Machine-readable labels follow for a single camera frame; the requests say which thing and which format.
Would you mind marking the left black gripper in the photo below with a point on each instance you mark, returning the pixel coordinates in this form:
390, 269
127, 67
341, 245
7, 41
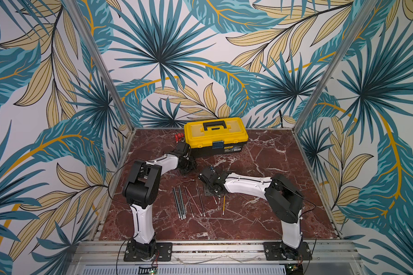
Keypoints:
193, 166

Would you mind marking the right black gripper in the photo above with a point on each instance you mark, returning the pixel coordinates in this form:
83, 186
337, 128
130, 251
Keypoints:
207, 179

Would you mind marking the yellow pencil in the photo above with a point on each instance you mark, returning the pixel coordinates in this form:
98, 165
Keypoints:
223, 205

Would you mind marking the yellow black toolbox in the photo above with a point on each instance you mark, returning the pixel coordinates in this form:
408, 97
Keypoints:
215, 137

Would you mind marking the red capped pencil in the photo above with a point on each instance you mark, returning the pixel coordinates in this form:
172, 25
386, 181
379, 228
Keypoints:
194, 202

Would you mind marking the green pencil with eraser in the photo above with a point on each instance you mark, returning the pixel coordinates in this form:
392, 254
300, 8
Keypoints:
183, 205

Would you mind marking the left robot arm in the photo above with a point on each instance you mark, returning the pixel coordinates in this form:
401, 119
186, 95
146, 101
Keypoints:
141, 190

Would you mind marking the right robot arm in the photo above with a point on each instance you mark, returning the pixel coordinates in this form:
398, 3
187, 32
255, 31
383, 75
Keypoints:
285, 200

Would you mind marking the red object behind toolbox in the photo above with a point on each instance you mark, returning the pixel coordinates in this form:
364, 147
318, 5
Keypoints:
179, 137

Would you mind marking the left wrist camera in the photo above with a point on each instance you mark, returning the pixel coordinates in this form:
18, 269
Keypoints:
182, 150

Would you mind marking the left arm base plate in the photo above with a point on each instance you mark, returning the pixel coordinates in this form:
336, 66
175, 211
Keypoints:
137, 252

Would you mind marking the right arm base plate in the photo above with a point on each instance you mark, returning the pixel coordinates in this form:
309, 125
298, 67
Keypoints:
278, 251

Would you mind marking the aluminium front rail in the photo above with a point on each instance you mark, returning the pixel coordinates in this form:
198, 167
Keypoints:
217, 252

